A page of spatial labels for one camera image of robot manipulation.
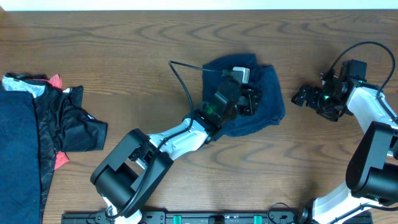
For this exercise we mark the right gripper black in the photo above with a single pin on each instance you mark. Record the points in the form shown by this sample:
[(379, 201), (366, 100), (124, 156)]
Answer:
[(316, 92)]

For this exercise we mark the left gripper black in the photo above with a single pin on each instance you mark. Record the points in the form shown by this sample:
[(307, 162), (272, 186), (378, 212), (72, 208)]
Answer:
[(252, 109)]

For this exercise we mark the navy blue t-shirt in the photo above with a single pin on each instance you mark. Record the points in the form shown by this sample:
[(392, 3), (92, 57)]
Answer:
[(271, 108)]

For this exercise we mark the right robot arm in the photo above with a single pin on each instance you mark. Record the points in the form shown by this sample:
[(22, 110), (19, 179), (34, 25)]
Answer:
[(370, 181)]

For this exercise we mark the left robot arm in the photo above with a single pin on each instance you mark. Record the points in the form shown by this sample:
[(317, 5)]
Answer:
[(132, 171)]

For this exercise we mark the black patterned garment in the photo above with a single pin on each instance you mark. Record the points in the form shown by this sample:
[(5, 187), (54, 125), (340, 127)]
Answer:
[(63, 126)]

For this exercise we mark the red garment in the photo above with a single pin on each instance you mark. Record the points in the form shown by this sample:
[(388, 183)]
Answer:
[(55, 81)]

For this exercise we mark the white grey garment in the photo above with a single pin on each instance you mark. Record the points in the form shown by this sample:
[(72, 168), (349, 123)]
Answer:
[(11, 84)]

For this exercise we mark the navy blue folded garment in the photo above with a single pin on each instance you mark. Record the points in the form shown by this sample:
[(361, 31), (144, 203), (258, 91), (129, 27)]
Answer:
[(20, 178)]

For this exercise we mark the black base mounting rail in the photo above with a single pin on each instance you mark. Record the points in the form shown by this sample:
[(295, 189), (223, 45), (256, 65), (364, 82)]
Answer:
[(282, 217)]

